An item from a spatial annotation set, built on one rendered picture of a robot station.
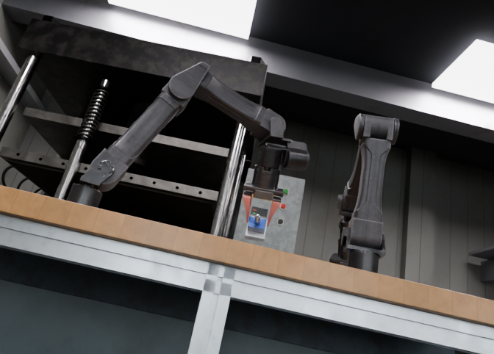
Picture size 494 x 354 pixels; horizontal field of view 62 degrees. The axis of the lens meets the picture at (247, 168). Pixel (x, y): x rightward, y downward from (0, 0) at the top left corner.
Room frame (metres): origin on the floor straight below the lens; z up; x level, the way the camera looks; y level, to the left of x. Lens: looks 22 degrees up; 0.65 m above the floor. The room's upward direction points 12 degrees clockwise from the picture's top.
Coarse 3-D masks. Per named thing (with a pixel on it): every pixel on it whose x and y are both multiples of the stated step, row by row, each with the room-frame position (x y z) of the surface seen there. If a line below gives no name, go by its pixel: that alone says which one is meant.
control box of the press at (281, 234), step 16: (288, 176) 1.96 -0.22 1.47; (288, 192) 1.96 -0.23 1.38; (240, 208) 1.97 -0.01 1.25; (256, 208) 1.97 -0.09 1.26; (288, 208) 1.96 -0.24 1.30; (240, 224) 1.97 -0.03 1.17; (272, 224) 1.97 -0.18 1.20; (288, 224) 1.96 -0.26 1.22; (240, 240) 1.97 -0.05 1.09; (272, 240) 1.97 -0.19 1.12; (288, 240) 1.96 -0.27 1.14
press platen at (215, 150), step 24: (48, 120) 1.99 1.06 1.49; (72, 120) 1.98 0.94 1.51; (72, 144) 2.25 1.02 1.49; (96, 144) 2.17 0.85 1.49; (168, 144) 1.96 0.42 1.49; (192, 144) 1.95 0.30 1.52; (144, 168) 2.39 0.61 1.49; (168, 168) 2.30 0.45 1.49; (192, 168) 2.22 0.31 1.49; (216, 168) 2.13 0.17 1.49
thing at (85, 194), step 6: (72, 186) 0.82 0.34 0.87; (78, 186) 0.81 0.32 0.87; (84, 186) 0.81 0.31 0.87; (72, 192) 0.81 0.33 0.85; (78, 192) 0.81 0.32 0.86; (84, 192) 0.81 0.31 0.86; (90, 192) 0.81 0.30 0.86; (96, 192) 0.82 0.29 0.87; (72, 198) 0.81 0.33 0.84; (78, 198) 0.81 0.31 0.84; (84, 198) 0.81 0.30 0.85; (90, 198) 0.82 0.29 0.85; (96, 198) 0.83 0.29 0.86; (84, 204) 0.81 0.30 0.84; (90, 204) 0.82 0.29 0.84; (96, 204) 0.83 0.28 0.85
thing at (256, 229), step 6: (252, 216) 1.04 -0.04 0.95; (258, 216) 0.95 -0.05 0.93; (252, 222) 1.00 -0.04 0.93; (258, 222) 0.97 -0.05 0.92; (264, 222) 0.99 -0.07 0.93; (246, 228) 1.04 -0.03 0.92; (252, 228) 1.01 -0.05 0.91; (258, 228) 1.00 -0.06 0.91; (264, 228) 0.99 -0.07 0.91; (246, 234) 1.04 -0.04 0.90; (252, 234) 1.04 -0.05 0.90; (258, 234) 1.03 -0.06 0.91; (264, 234) 1.03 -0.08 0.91; (258, 240) 1.06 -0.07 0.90
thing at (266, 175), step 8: (264, 168) 0.95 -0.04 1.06; (272, 168) 0.96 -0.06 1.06; (256, 176) 0.98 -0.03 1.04; (264, 176) 0.96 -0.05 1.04; (272, 176) 0.96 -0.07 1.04; (248, 184) 1.00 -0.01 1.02; (256, 184) 0.98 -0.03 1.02; (264, 184) 0.97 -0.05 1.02; (272, 184) 0.98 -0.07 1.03; (272, 192) 0.97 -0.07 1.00; (280, 192) 0.97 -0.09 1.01
